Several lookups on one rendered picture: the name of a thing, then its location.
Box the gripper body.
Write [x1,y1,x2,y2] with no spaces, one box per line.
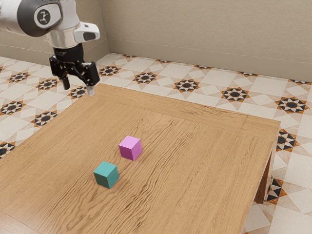
[52,44,85,68]

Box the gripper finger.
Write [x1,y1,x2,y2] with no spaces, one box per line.
[49,55,71,91]
[69,61,100,97]

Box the pink block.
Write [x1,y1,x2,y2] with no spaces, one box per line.
[118,136,142,162]

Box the teal block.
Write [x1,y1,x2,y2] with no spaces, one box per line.
[93,160,120,189]

